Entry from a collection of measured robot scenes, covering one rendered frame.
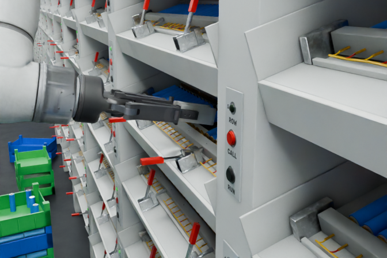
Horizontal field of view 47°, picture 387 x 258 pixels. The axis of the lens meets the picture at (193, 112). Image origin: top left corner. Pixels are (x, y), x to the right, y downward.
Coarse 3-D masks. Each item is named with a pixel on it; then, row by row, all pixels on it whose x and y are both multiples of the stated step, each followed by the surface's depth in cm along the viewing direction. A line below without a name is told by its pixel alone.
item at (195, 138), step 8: (176, 128) 84; (184, 128) 81; (192, 128) 80; (176, 136) 82; (184, 136) 80; (192, 136) 76; (200, 136) 75; (192, 144) 77; (200, 144) 72; (208, 144) 72; (208, 152) 70; (216, 152) 68; (208, 160) 69; (216, 160) 67; (216, 176) 64
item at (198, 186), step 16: (144, 80) 112; (160, 80) 113; (176, 80) 115; (128, 128) 106; (144, 128) 94; (160, 128) 92; (144, 144) 92; (160, 144) 84; (176, 144) 82; (176, 176) 72; (192, 176) 68; (208, 176) 67; (192, 192) 64; (208, 192) 55; (208, 208) 59; (208, 224) 63
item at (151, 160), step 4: (176, 156) 71; (180, 156) 71; (184, 156) 71; (140, 160) 69; (144, 160) 68; (148, 160) 68; (152, 160) 69; (156, 160) 69; (160, 160) 69; (164, 160) 69; (168, 160) 70; (172, 160) 70; (176, 160) 70; (144, 164) 68; (148, 164) 68; (152, 164) 69
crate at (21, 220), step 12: (24, 192) 160; (36, 192) 160; (0, 204) 157; (24, 204) 161; (48, 204) 145; (0, 216) 152; (12, 216) 152; (24, 216) 142; (36, 216) 144; (48, 216) 146; (0, 228) 139; (12, 228) 141; (24, 228) 143; (36, 228) 144
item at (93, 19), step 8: (104, 0) 172; (80, 8) 169; (88, 8) 170; (96, 8) 172; (104, 8) 173; (80, 16) 170; (88, 16) 155; (96, 16) 154; (104, 16) 114; (80, 24) 168; (88, 24) 152; (96, 24) 144; (104, 24) 130; (88, 32) 155; (96, 32) 136; (104, 32) 121; (104, 40) 127
